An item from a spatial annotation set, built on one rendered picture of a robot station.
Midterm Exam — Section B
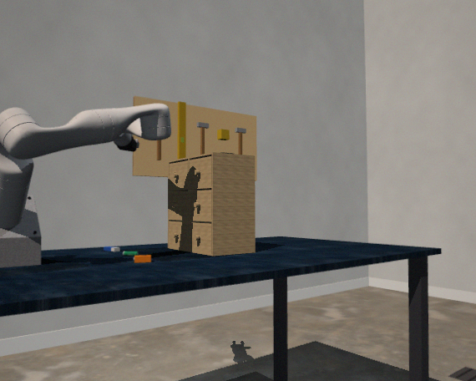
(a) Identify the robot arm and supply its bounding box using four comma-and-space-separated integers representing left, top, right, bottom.
0, 104, 171, 228

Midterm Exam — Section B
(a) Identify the orange rectangular block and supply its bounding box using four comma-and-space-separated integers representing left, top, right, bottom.
134, 255, 151, 262

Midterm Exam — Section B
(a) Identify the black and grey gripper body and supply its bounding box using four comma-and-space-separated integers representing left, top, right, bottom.
114, 134, 137, 152

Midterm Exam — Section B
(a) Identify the small wooden chest of drawers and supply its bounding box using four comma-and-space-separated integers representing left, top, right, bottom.
168, 152, 256, 256

